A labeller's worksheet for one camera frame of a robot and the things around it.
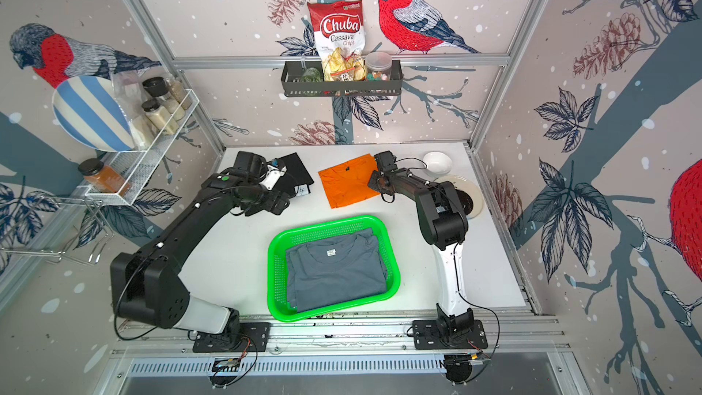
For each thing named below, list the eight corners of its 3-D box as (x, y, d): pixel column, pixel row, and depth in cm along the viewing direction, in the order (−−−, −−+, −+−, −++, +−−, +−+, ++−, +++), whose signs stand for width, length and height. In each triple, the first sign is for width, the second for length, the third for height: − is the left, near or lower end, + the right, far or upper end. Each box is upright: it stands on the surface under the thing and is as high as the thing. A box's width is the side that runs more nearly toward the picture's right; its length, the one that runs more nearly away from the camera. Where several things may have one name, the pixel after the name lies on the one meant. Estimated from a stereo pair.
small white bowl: (426, 180, 111) (429, 171, 106) (422, 160, 118) (424, 151, 113) (451, 179, 111) (455, 171, 106) (446, 160, 117) (449, 151, 113)
